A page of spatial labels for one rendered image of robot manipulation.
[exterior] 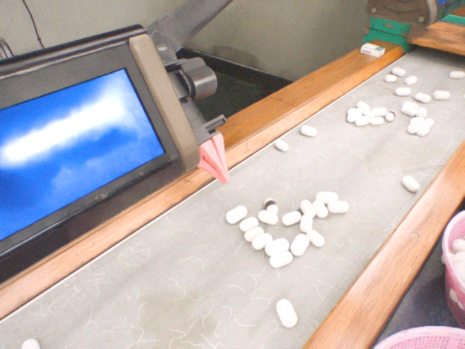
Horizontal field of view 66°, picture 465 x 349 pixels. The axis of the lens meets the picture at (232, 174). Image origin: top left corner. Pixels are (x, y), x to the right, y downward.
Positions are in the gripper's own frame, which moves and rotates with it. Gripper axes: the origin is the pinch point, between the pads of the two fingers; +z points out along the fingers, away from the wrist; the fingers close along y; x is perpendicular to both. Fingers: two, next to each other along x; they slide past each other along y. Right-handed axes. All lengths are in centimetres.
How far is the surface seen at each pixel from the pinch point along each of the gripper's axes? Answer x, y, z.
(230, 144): 6.6, 10.1, -5.0
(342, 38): 68, 170, -31
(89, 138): -34.8, -27.6, -4.6
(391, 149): -6.6, 34.1, 14.4
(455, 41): -9, 86, 4
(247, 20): 115, 164, -83
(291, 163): 1.4, 16.0, 5.0
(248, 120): 9.0, 19.7, -7.8
